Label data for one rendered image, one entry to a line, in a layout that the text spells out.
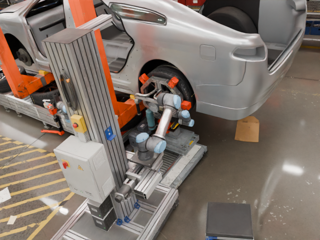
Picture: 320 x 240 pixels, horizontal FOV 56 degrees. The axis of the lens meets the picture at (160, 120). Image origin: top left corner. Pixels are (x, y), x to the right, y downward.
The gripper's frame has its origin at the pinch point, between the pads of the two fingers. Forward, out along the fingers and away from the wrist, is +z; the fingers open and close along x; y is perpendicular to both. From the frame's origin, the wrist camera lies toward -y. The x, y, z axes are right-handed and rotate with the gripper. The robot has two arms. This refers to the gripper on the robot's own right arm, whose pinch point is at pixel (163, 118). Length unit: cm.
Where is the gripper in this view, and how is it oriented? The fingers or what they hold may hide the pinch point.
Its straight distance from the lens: 326.6
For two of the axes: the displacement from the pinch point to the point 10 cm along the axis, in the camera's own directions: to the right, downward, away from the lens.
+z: -8.6, -2.1, 4.8
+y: -0.4, -8.9, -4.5
